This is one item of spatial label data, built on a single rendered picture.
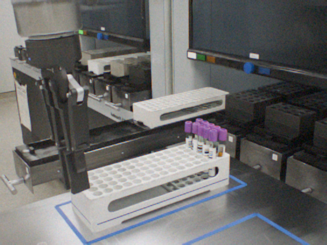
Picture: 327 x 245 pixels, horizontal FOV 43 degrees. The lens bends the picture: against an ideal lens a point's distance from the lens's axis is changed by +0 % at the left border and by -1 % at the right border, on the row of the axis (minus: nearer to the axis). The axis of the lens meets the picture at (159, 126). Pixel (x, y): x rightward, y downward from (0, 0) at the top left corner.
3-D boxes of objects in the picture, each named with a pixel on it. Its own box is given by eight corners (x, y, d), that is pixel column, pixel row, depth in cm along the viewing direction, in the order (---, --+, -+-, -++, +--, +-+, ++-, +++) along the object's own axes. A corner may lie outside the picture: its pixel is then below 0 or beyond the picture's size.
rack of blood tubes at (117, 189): (199, 165, 91) (199, 139, 89) (230, 183, 83) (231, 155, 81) (70, 207, 76) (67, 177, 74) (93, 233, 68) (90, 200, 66)
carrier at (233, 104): (258, 122, 116) (259, 102, 114) (253, 124, 115) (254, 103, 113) (229, 112, 125) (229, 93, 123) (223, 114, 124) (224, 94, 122)
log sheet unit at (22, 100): (20, 124, 293) (13, 74, 281) (33, 135, 272) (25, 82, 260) (17, 125, 292) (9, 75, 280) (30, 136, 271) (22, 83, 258)
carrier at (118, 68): (128, 78, 171) (128, 63, 169) (124, 79, 170) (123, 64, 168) (114, 73, 180) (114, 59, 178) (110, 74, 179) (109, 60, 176)
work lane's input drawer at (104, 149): (212, 120, 145) (212, 95, 141) (241, 130, 134) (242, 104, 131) (-1, 179, 106) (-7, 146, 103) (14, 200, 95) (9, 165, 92)
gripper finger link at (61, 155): (59, 149, 63) (57, 147, 63) (66, 190, 65) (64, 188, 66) (77, 143, 64) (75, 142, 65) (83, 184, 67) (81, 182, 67)
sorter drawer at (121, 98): (235, 77, 203) (236, 59, 200) (257, 83, 192) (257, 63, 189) (102, 105, 164) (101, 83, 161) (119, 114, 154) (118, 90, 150)
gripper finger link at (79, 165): (77, 137, 62) (86, 141, 60) (82, 168, 63) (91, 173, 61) (68, 140, 61) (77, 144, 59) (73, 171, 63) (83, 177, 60)
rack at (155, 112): (208, 104, 139) (208, 86, 137) (229, 111, 131) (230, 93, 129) (132, 123, 123) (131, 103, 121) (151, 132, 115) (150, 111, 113)
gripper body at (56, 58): (89, 32, 57) (98, 97, 60) (63, 31, 63) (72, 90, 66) (37, 40, 52) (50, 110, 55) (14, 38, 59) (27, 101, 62)
